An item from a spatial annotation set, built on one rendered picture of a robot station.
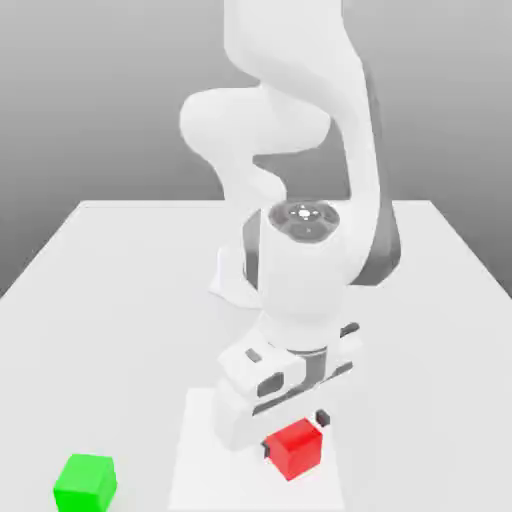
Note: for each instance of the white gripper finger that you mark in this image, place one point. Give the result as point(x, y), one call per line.
point(322, 418)
point(266, 450)

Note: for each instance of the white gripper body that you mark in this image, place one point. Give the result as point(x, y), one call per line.
point(236, 424)

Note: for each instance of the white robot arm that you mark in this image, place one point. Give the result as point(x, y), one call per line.
point(300, 132)

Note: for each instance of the small red cube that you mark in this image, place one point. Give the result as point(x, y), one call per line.
point(294, 450)

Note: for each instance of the small green cube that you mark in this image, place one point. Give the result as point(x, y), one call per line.
point(86, 484)

